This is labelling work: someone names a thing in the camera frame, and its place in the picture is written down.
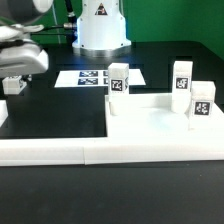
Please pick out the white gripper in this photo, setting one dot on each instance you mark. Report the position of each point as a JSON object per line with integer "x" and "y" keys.
{"x": 22, "y": 57}

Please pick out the white square tabletop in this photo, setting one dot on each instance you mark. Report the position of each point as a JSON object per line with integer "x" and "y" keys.
{"x": 150, "y": 115}

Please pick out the white U-shaped obstacle fence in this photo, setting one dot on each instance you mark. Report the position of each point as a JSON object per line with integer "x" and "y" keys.
{"x": 108, "y": 150}

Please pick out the white sheet with markers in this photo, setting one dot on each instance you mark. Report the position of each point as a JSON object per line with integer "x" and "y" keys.
{"x": 93, "y": 78}

